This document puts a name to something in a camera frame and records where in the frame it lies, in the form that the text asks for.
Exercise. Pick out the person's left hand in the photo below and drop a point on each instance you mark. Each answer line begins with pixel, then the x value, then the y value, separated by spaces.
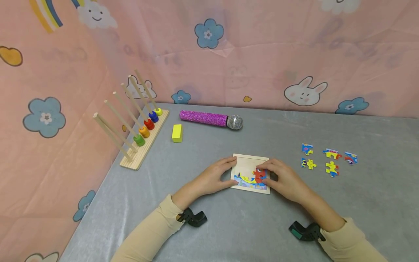
pixel 206 182

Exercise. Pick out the person's right hand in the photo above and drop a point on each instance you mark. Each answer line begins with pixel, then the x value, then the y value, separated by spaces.
pixel 288 183

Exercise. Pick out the person's right thumb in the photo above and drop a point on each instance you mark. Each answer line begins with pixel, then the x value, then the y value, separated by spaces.
pixel 271 185

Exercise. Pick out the person's left fingers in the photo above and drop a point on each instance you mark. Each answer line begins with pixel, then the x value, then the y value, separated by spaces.
pixel 227 163

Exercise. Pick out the person's left thumb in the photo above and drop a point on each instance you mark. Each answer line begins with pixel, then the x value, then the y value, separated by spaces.
pixel 229 184

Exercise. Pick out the person's right fingers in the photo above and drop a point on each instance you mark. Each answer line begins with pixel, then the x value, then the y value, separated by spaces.
pixel 270 165

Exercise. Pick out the wooden puzzle tray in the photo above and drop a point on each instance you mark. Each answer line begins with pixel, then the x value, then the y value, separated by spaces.
pixel 248 163

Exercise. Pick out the person's right forearm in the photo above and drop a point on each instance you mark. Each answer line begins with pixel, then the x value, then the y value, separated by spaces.
pixel 340 233

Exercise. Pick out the joined blue yellow puzzle pieces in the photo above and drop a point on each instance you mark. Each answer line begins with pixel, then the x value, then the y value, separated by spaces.
pixel 247 182

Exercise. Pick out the blue and yellow puzzle piece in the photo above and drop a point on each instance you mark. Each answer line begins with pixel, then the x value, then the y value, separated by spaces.
pixel 309 164

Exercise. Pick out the black wrist band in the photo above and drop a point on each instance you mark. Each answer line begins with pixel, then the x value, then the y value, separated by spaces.
pixel 306 231
pixel 194 217

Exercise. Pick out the purple glitter microphone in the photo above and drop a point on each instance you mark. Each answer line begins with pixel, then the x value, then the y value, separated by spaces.
pixel 206 118

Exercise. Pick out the yellow block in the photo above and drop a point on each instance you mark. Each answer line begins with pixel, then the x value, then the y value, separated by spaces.
pixel 177 133

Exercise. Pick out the yellow and red puzzle piece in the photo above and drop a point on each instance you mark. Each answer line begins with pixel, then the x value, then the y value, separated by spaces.
pixel 331 154

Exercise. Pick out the blue and red puzzle piece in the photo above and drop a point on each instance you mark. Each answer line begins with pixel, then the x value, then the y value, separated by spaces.
pixel 351 158

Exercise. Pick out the yellow abacus bead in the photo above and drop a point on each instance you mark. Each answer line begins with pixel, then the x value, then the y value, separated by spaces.
pixel 158 111

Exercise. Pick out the blue abacus bead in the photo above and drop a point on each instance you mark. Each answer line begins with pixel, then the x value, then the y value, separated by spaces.
pixel 153 116

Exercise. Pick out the red abacus bead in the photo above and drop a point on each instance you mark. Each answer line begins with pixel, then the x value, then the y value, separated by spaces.
pixel 149 124

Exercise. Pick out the orange abacus bead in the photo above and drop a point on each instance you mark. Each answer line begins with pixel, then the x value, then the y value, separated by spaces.
pixel 144 132

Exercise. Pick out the green abacus bead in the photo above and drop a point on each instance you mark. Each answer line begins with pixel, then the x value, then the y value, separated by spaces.
pixel 139 140

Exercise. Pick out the wooden rod abacus frame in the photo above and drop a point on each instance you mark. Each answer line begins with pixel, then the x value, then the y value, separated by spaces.
pixel 144 149

